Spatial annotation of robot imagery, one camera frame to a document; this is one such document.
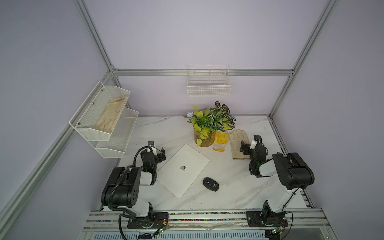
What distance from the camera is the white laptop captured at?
88cm

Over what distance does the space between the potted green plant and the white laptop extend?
0.55 ft

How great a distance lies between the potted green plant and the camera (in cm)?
84
